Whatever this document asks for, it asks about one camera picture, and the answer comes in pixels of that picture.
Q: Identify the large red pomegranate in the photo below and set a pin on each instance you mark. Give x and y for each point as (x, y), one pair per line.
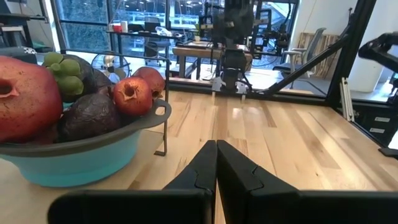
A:
(28, 99)

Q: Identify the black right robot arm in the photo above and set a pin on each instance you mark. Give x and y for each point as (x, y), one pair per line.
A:
(233, 25)

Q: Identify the silver aluminium bracket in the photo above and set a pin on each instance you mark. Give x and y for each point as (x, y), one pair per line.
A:
(346, 99)

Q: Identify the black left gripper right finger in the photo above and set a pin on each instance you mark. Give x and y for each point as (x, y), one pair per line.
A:
(280, 208)

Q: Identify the black background shelf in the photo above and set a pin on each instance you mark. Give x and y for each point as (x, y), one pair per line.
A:
(140, 33)

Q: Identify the black aluminium rig frame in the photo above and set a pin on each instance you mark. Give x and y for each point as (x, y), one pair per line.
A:
(349, 62)

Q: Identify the wooden background table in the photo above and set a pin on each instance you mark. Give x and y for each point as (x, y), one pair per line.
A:
(199, 51)

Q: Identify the wooden pallet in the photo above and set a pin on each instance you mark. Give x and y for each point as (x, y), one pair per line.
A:
(323, 56)

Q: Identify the red cup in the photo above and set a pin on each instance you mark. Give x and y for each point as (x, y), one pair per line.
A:
(117, 28)

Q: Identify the purple mangosteen green cap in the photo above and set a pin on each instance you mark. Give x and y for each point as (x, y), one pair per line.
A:
(66, 74)

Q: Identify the black background robot arm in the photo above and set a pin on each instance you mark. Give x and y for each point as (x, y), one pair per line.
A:
(377, 49)

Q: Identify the white cup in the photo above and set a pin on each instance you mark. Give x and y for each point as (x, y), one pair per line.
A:
(124, 26)

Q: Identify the blue collapsible bowl grey rim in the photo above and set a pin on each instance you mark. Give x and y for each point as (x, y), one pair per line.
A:
(77, 165)

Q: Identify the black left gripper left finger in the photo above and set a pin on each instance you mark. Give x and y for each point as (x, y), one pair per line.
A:
(155, 208)

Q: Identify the grey office chair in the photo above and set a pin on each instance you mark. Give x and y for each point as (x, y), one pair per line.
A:
(308, 49)

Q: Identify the black office chair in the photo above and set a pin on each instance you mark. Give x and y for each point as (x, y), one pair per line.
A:
(154, 49)

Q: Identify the round metal fan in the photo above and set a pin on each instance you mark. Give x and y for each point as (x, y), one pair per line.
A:
(110, 67)

